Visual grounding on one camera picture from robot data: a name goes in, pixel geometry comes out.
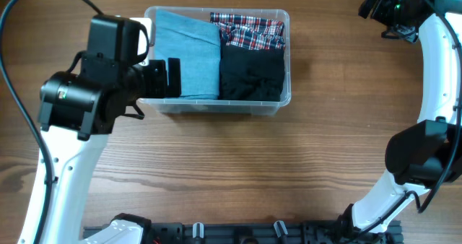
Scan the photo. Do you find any light blue cloth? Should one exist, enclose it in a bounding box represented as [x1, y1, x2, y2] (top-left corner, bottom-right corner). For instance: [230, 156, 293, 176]
[154, 10, 221, 100]

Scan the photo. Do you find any clear plastic storage container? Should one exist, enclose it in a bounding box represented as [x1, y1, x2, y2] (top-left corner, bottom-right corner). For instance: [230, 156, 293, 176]
[135, 6, 292, 116]

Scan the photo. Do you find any black cloth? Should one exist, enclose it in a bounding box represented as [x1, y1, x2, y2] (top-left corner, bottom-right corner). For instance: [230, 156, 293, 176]
[219, 38, 285, 102]

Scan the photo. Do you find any red plaid cloth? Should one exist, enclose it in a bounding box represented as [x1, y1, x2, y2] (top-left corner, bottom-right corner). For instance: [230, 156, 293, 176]
[210, 12, 286, 50]

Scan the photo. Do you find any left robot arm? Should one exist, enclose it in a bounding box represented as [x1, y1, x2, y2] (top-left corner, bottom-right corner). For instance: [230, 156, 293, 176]
[19, 14, 181, 243]

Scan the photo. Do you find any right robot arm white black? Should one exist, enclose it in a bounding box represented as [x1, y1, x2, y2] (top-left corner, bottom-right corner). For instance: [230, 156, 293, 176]
[328, 0, 461, 243]

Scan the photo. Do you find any left black camera cable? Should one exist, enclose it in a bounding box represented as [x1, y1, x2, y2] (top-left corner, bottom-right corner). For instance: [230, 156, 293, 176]
[0, 0, 105, 244]

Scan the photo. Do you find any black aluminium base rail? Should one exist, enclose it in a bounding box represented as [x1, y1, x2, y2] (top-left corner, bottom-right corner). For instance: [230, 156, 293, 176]
[82, 219, 404, 244]

